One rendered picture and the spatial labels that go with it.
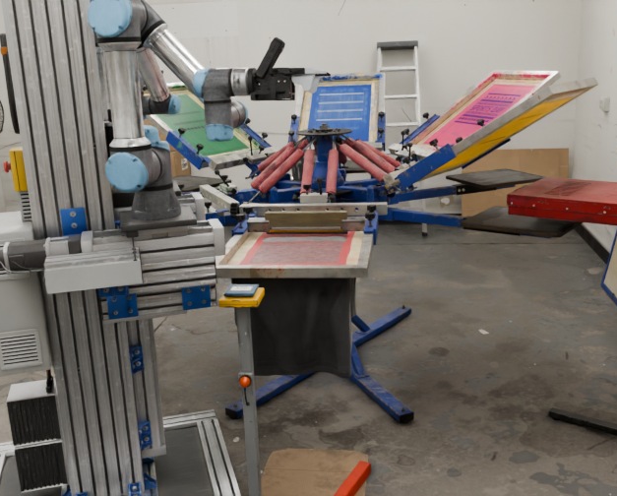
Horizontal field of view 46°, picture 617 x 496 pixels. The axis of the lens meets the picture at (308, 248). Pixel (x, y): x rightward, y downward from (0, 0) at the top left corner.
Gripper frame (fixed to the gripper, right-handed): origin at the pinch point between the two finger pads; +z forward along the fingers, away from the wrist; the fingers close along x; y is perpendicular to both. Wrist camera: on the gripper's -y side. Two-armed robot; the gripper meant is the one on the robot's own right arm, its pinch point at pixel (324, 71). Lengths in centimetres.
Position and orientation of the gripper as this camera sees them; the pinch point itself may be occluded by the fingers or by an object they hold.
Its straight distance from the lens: 198.7
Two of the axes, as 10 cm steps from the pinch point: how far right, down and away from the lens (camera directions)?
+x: -1.9, 1.3, -9.7
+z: 9.8, 0.1, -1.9
